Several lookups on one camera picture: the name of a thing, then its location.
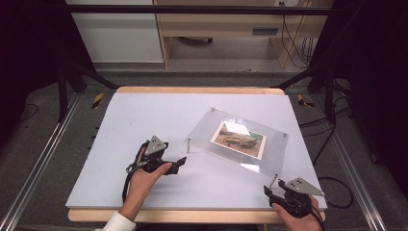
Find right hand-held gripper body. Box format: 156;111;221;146
268;177;326;219

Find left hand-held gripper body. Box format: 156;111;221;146
138;135;179;173

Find clear acrylic photo frame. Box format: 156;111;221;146
185;107;290;179

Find person's right hand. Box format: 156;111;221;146
271;195;324;231

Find person's left hand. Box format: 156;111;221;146
119;147;173;222

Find white table board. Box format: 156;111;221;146
64;92;328;212

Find landscape photo with white border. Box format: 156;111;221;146
210;120;268;161

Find wooden table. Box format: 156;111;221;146
67;86;326;225

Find yellow black floor tape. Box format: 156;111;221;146
91;91;106;111
296;93;316;109

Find black metal stand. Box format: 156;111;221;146
274;61;338;125
57;60;120;123

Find white cabinet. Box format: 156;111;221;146
64;0;165;64

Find black curtain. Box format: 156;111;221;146
309;0;408;200
0;0;97;145

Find wooden desk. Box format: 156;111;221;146
153;0;335;69

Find black horizontal bar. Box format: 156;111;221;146
63;4;335;16

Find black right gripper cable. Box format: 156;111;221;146
297;195;326;231

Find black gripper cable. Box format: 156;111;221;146
297;195;326;231
121;141;149;204

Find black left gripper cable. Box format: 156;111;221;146
121;141;149;204

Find aluminium floor rail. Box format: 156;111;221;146
0;92;82;231
312;94;390;231

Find thin black floor cable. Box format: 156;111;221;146
18;102;39;123

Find black hanging cables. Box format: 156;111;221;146
279;1;317;69

